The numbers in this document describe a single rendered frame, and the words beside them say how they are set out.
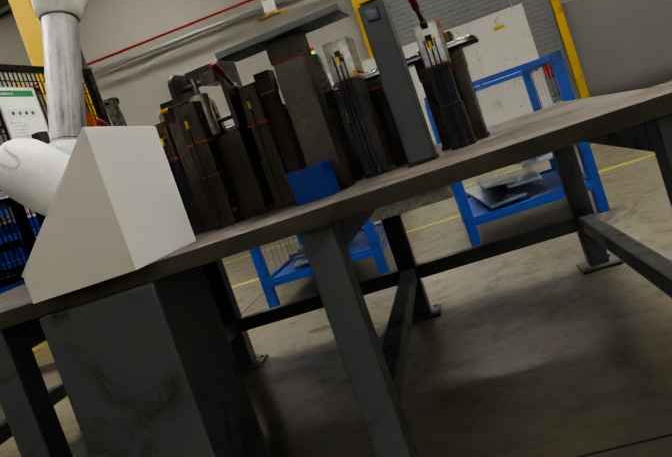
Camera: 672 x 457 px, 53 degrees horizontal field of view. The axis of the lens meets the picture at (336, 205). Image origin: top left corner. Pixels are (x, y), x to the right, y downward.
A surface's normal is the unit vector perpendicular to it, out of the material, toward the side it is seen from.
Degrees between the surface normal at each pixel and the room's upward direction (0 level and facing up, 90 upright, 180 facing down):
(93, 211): 90
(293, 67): 90
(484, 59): 90
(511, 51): 90
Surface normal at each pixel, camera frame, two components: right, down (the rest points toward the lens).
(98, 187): -0.14, 0.12
